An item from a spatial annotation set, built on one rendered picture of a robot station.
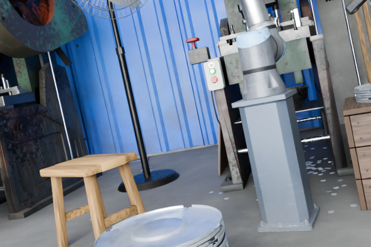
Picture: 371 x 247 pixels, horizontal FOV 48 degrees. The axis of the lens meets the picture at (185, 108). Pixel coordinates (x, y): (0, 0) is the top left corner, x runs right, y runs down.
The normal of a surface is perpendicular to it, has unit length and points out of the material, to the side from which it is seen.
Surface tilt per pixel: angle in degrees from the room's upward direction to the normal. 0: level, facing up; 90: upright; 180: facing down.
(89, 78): 90
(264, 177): 90
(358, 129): 90
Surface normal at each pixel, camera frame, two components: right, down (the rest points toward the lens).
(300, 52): -0.25, 0.11
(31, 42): 0.94, -0.18
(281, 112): 0.32, -0.02
